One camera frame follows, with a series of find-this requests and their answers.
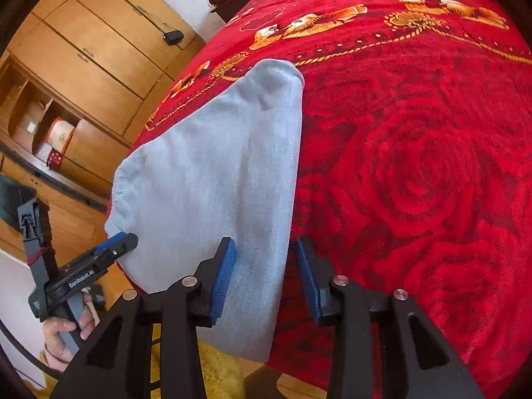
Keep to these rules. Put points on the grey pants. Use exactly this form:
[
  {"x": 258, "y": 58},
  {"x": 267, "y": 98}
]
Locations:
[{"x": 208, "y": 166}]

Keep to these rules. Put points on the round white box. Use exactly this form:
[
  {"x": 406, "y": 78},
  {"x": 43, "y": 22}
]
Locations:
[{"x": 58, "y": 137}]

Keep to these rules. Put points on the red dotted item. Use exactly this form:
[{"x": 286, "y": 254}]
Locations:
[{"x": 55, "y": 161}]

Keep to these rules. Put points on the wooden stool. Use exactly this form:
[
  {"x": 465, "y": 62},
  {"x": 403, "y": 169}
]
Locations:
[{"x": 291, "y": 386}]

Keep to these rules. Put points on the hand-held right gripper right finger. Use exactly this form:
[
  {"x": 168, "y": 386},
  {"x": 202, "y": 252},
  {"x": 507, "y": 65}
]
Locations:
[{"x": 307, "y": 282}]

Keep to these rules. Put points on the person's left hand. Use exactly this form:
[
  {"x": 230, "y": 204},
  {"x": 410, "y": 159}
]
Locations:
[{"x": 56, "y": 338}]

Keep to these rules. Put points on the red rose printed blanket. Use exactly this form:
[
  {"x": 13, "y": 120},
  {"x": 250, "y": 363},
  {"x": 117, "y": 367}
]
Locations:
[{"x": 395, "y": 133}]

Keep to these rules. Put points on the yellow fluffy mat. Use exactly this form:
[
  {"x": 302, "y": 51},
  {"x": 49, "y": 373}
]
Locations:
[{"x": 220, "y": 370}]

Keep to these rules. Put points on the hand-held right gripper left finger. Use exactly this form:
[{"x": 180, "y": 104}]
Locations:
[{"x": 222, "y": 282}]

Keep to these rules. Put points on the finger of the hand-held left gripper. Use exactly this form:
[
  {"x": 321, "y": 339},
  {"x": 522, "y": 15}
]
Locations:
[
  {"x": 124, "y": 245},
  {"x": 109, "y": 241}
]

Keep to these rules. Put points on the light wooden wardrobe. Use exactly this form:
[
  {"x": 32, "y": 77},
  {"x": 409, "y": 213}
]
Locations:
[{"x": 104, "y": 50}]

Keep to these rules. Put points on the small black hanging bag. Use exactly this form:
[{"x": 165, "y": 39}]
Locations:
[{"x": 173, "y": 37}]

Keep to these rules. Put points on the dark wooden nightstand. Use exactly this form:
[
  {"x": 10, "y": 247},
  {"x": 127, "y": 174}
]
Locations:
[{"x": 232, "y": 10}]

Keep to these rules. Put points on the dark green cloth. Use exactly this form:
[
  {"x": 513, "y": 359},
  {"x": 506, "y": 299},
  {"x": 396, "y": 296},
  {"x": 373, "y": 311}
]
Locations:
[{"x": 10, "y": 201}]

